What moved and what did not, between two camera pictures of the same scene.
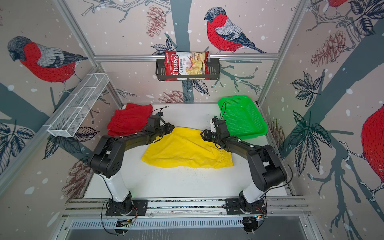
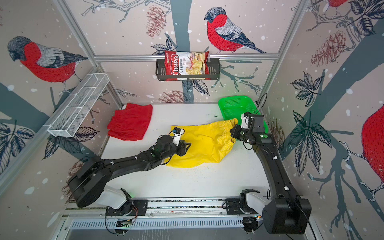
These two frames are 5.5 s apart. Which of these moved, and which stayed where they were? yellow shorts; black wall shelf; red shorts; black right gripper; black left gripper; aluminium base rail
Moved: black left gripper; yellow shorts; black right gripper
Stayed: aluminium base rail; red shorts; black wall shelf
